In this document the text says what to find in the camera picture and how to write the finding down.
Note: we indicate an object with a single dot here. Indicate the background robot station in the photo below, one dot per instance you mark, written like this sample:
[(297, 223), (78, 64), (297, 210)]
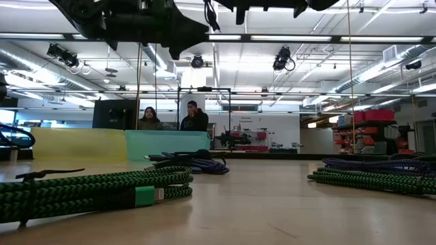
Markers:
[(235, 139)]

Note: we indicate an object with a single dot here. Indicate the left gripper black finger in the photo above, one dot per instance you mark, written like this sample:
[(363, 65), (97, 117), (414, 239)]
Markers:
[(187, 24), (187, 36)]

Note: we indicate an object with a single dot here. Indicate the black dome ceiling camera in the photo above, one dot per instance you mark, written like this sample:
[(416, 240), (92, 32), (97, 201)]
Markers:
[(197, 62)]

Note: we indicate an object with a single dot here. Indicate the silver ventilation duct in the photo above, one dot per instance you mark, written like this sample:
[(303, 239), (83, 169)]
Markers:
[(153, 56)]

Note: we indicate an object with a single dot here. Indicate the large red storage bin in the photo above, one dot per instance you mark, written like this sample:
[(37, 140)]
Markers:
[(374, 115)]

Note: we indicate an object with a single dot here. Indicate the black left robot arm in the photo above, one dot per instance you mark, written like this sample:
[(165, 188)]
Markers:
[(78, 13)]

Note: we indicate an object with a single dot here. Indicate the black ceiling spotlights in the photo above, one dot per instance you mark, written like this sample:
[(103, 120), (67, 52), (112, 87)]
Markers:
[(69, 59)]

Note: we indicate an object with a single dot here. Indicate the small white post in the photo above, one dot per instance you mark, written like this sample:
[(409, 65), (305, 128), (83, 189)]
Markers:
[(13, 156)]

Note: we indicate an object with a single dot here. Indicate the black monitor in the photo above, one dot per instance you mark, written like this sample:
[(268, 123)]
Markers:
[(112, 114)]

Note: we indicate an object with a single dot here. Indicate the dark storage shelf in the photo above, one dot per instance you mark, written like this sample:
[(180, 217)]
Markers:
[(381, 123)]

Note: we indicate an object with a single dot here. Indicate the teal translucent plastic bin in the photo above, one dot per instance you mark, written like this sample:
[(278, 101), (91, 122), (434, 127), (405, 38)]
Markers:
[(163, 141)]

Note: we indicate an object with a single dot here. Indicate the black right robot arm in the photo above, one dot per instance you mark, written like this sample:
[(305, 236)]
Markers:
[(323, 3)]

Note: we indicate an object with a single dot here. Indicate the small black ceiling camera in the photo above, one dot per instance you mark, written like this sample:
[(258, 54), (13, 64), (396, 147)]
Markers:
[(413, 65)]

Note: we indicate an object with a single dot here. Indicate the person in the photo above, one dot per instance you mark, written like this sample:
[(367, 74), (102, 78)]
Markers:
[(150, 123), (195, 122)]

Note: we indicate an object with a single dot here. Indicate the yellow translucent plastic bin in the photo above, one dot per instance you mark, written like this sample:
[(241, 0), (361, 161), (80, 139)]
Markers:
[(78, 144)]

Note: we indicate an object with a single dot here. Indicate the black metal frame stand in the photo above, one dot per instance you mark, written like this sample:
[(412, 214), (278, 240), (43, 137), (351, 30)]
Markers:
[(204, 89)]

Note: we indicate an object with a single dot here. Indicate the black aluminium rig frame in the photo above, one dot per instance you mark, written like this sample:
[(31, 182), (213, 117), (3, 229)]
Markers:
[(272, 156)]

